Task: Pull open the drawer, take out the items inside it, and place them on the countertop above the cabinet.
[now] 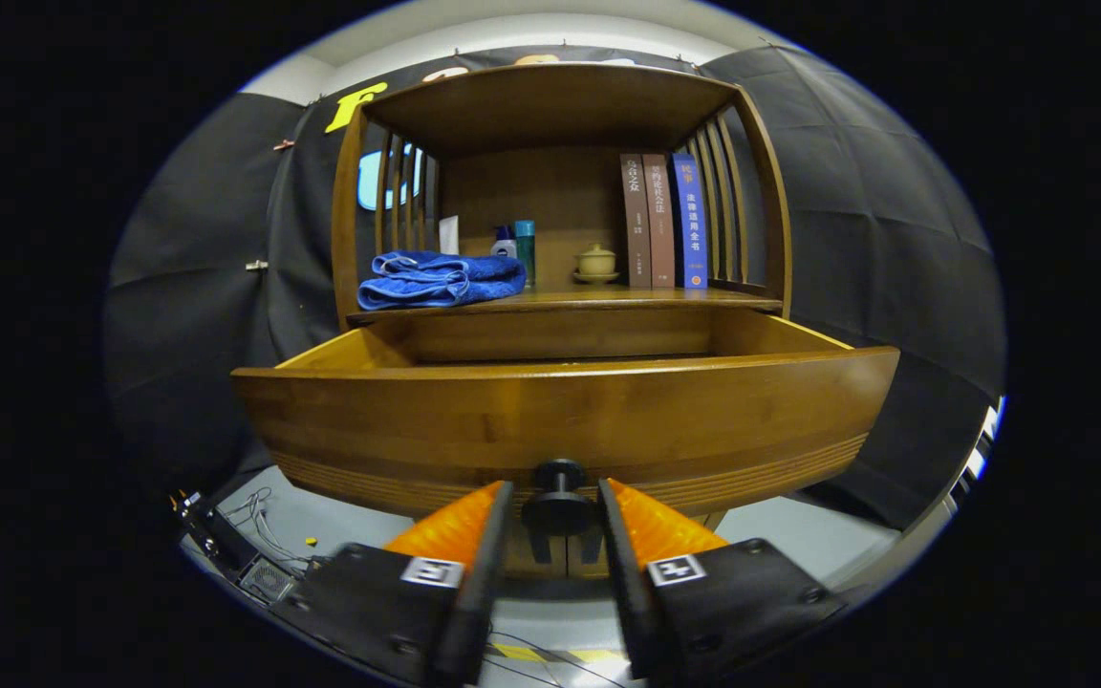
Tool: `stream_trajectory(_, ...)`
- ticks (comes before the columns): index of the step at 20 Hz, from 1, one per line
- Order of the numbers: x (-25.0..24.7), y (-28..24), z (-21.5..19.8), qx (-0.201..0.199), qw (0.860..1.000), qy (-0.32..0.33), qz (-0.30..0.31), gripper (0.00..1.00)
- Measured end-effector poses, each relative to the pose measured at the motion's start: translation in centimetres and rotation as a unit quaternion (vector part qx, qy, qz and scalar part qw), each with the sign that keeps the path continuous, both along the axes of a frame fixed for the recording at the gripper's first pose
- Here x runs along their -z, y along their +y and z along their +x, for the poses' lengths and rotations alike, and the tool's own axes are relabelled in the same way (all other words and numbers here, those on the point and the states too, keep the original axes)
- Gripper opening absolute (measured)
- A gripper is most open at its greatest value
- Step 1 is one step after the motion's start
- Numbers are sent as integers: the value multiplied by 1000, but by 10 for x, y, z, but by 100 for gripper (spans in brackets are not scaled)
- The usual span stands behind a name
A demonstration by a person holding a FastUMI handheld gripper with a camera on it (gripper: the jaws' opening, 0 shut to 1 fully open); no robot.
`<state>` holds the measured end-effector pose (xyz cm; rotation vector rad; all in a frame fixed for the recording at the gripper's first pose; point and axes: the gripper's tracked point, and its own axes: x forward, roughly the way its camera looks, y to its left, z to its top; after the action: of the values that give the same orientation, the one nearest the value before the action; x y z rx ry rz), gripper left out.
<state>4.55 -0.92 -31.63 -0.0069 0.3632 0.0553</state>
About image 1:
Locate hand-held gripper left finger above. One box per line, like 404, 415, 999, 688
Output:
269, 480, 516, 687

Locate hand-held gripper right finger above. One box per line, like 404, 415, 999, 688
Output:
596, 478, 848, 681

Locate black drawer knob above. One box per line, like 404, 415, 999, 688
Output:
521, 459, 597, 536

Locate wooden drawer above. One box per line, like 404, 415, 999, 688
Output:
230, 308, 900, 519

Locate wooden countertop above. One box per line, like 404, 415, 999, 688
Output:
348, 285, 783, 326

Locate wooden cabinet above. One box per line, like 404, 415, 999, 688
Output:
331, 62, 793, 579

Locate yellow black striped floor tape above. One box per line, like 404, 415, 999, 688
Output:
491, 642, 628, 665

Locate black electronics box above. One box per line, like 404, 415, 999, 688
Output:
173, 492, 298, 605

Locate blue folded towel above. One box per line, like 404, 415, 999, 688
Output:
356, 250, 528, 312

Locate yellow-green lidded tea cup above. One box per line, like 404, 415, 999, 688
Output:
572, 243, 621, 286

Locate dark brown book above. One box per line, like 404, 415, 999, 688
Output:
619, 154, 653, 290

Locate reddish brown book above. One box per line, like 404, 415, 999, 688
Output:
643, 154, 677, 289

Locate blue book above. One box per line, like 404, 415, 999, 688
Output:
671, 153, 708, 290

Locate white furniture edge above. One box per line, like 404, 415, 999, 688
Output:
950, 395, 1007, 507

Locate white floor cable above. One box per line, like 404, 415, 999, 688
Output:
226, 487, 317, 567

